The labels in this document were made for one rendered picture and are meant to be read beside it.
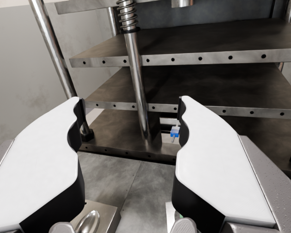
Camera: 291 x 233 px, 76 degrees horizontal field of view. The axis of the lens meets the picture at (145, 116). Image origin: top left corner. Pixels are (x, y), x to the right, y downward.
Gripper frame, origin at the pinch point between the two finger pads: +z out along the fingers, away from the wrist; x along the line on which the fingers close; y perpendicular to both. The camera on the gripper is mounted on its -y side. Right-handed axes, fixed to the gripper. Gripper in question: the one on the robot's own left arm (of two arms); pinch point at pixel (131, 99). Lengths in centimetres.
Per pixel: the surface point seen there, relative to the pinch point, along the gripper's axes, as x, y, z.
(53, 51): -40, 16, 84
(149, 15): 11, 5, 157
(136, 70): 0, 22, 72
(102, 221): -13, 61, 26
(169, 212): 10, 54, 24
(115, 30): -16, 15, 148
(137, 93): 0, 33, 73
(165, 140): 16, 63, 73
